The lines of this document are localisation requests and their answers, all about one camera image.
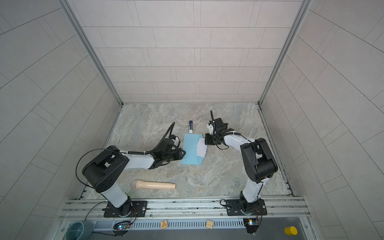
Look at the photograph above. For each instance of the plain wooden block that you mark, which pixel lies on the plain wooden block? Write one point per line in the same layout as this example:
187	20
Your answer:
209	224

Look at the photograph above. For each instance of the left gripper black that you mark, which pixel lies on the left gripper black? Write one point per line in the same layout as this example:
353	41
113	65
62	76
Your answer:
179	152

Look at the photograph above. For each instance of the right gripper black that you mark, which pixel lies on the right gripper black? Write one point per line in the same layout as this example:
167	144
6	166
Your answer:
207	139

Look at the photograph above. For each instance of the blue white glue stick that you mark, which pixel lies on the blue white glue stick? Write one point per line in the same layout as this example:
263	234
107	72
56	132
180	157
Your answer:
190	127

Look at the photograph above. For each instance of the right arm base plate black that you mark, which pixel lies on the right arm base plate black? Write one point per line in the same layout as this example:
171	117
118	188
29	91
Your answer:
237	207

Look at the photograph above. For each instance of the wooden letter A block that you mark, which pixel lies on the wooden letter A block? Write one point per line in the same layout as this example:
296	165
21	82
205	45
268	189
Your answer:
164	224

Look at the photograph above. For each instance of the grey slotted cable duct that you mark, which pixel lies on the grey slotted cable duct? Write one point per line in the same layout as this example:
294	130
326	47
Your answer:
175	224

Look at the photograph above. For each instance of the right circuit board with wires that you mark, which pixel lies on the right circuit board with wires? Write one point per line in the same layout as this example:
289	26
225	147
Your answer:
251	225

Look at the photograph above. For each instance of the left circuit board with wires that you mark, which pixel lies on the left circuit board with wires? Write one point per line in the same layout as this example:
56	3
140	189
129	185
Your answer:
122	226

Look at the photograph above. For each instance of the yellow cylinder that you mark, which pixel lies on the yellow cylinder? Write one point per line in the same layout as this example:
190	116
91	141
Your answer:
291	231

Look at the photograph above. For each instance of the beige plastic toy microphone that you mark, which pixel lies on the beige plastic toy microphone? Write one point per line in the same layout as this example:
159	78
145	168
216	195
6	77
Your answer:
139	184

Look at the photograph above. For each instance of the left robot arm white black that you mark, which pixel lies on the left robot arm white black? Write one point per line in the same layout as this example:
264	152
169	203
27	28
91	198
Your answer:
103	171

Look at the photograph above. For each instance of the teal paper envelope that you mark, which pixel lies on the teal paper envelope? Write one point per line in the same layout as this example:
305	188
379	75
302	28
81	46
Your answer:
190	146

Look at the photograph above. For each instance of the blue bordered floral letter paper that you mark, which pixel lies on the blue bordered floral letter paper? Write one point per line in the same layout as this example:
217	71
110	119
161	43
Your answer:
201	148

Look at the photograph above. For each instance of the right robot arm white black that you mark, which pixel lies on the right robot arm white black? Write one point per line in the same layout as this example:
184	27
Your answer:
259	162

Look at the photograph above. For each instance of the teal round bowl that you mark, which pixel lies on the teal round bowl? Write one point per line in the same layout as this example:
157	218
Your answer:
79	230

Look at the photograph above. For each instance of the circuit board with wires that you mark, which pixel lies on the circuit board with wires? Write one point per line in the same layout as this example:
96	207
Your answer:
251	225
122	226

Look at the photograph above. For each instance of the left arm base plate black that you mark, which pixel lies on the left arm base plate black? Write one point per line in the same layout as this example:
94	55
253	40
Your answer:
139	208

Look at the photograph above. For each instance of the aluminium mounting rail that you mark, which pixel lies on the aluminium mounting rail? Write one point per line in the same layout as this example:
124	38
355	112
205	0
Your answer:
185	208

